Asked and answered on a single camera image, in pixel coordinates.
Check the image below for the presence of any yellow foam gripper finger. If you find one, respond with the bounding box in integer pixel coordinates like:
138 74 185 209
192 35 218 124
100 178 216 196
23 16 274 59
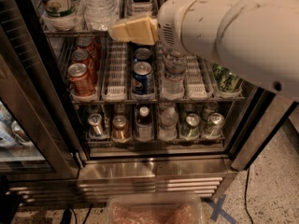
108 16 158 46

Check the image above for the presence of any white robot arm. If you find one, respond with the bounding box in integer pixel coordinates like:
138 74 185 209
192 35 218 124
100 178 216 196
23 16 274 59
108 0 299 102

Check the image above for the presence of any middle blue pepsi can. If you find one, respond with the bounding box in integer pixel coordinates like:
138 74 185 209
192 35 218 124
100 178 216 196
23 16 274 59
133 48 152 63

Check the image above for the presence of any blue pepsi can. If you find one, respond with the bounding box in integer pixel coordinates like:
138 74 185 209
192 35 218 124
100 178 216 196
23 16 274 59
132 62 154 95
133 48 152 63

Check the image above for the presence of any water bottle middle shelf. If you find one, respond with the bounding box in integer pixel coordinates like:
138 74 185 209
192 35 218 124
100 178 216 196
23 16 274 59
162 47 187 100

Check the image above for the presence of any front blue pepsi can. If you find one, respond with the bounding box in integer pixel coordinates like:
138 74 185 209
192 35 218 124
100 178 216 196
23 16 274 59
132 62 154 95

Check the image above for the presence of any clear water bottle top shelf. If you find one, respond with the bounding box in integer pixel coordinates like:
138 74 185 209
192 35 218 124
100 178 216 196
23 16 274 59
84 0 119 31

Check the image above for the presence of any rear red soda can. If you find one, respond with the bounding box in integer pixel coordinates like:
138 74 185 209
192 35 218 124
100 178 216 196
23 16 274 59
76 36 101 70

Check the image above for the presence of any red soda can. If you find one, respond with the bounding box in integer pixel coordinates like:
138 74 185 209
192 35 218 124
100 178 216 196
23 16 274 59
67 63 95 96
71 49 97 84
76 36 101 70

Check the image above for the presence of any empty white tray middle shelf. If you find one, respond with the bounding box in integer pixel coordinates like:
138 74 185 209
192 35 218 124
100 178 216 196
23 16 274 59
101 40 127 102

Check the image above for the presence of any middle red soda can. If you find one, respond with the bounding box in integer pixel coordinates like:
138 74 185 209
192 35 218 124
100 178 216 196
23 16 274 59
71 49 97 84

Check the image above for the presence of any front red soda can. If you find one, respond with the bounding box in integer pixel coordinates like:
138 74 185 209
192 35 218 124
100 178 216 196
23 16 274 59
67 63 95 96

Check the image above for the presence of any front green can middle shelf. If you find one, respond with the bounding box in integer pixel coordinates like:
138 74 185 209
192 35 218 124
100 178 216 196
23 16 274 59
212 64 242 92

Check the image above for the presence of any water bottle bottom shelf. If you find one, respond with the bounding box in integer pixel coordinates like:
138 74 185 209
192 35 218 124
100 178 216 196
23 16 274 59
158 107 178 141

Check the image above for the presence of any gold can bottom shelf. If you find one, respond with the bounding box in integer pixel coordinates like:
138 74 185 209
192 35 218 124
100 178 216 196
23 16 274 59
112 115 129 140

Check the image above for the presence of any stainless steel fridge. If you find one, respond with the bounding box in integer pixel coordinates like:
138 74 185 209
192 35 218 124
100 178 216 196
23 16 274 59
0 0 296 206

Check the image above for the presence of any left green can bottom shelf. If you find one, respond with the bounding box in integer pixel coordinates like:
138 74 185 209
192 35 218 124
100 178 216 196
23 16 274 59
180 113 200 140

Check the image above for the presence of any silver can bottom shelf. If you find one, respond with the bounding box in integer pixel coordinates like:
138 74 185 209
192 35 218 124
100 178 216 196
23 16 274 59
88 113 105 137

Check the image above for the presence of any glass fridge door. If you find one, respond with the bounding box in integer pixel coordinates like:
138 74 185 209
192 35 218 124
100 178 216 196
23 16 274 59
0 0 87 181

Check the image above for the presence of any empty white tray right middle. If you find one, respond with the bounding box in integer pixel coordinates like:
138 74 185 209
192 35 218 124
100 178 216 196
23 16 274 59
184 56 214 100

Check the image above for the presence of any dark bottle white cap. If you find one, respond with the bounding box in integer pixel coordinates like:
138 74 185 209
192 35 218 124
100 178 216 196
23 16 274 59
136 106 154 142

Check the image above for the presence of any clear plastic bin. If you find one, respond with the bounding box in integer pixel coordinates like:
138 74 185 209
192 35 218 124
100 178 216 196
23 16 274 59
105 192 204 224

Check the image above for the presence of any blue tape cross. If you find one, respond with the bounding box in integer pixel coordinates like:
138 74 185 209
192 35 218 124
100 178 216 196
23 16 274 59
205 194 236 224

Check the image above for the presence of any black cable on floor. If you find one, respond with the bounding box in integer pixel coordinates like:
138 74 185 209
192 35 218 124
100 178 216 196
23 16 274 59
243 167 255 224

